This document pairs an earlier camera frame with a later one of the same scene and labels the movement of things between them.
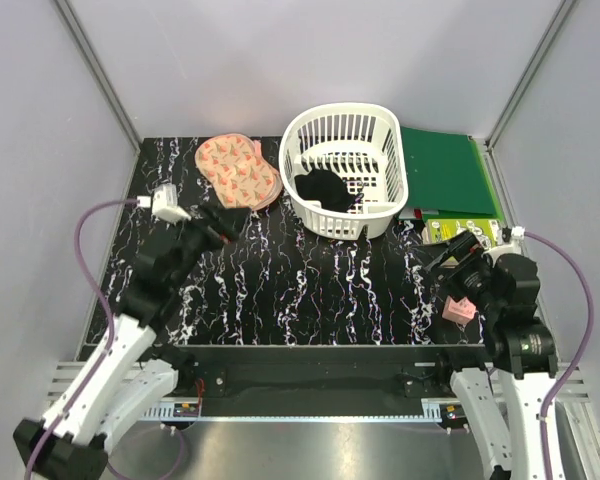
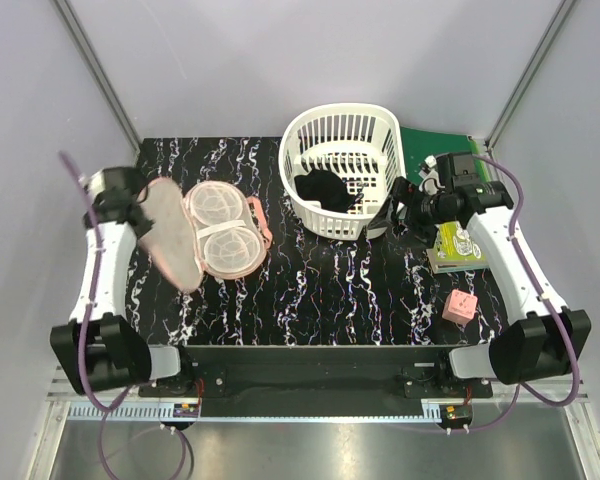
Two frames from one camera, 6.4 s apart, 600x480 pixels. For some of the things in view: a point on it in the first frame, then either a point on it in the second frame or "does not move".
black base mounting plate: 305,373 does not move
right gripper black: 462,247 → 402,191
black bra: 327,188 does not move
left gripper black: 230,224 → 149,221
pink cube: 462,310 does not move
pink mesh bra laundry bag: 240,171 → 212,227
